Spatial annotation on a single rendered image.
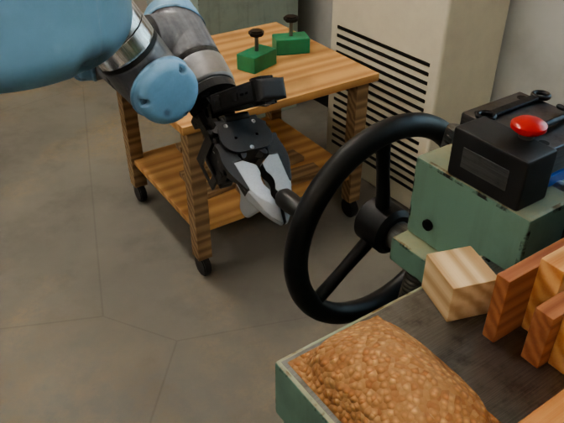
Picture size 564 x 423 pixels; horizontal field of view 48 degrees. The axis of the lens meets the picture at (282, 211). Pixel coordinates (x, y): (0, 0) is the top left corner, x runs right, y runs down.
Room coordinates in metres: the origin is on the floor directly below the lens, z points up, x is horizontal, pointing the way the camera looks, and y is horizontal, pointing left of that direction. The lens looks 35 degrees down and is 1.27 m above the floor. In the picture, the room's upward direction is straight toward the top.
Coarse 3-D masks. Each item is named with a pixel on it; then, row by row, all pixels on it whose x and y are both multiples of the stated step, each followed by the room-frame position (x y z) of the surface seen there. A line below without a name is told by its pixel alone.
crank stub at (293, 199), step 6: (282, 192) 0.62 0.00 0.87; (288, 192) 0.61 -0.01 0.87; (294, 192) 0.62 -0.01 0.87; (276, 198) 0.61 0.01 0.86; (282, 198) 0.61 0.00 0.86; (288, 198) 0.60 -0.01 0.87; (294, 198) 0.60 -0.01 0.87; (300, 198) 0.61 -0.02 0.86; (276, 204) 0.62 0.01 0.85; (282, 204) 0.60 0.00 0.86; (288, 204) 0.60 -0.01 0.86; (294, 204) 0.59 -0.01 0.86; (288, 210) 0.60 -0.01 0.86; (294, 210) 0.59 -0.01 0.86
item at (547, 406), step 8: (560, 392) 0.27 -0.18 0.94; (552, 400) 0.26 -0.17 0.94; (560, 400) 0.26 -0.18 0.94; (544, 408) 0.26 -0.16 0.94; (552, 408) 0.26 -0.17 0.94; (560, 408) 0.26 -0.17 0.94; (528, 416) 0.25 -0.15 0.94; (536, 416) 0.25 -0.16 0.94; (544, 416) 0.25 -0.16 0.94; (552, 416) 0.25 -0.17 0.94; (560, 416) 0.25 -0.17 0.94
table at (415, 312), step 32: (416, 256) 0.50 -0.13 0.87; (480, 256) 0.46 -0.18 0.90; (384, 320) 0.37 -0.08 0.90; (416, 320) 0.37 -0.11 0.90; (480, 320) 0.37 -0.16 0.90; (448, 352) 0.34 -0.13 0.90; (480, 352) 0.34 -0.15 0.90; (512, 352) 0.34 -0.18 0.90; (288, 384) 0.31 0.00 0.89; (480, 384) 0.31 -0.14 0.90; (512, 384) 0.31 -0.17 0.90; (544, 384) 0.31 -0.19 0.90; (288, 416) 0.31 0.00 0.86; (320, 416) 0.28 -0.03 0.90; (512, 416) 0.28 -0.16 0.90
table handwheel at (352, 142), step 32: (384, 128) 0.61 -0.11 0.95; (416, 128) 0.63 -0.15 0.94; (352, 160) 0.58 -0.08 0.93; (384, 160) 0.62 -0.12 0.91; (320, 192) 0.56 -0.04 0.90; (384, 192) 0.62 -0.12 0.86; (384, 224) 0.60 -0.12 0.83; (288, 256) 0.55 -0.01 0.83; (352, 256) 0.60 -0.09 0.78; (288, 288) 0.55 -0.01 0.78; (320, 288) 0.58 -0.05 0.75; (384, 288) 0.65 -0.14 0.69; (320, 320) 0.57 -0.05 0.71; (352, 320) 0.59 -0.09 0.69
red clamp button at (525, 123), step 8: (512, 120) 0.49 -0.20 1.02; (520, 120) 0.48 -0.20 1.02; (528, 120) 0.48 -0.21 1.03; (536, 120) 0.48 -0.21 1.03; (512, 128) 0.48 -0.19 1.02; (520, 128) 0.47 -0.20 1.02; (528, 128) 0.47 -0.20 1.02; (536, 128) 0.47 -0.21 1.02; (544, 128) 0.47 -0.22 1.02; (528, 136) 0.47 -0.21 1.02; (536, 136) 0.47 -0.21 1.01
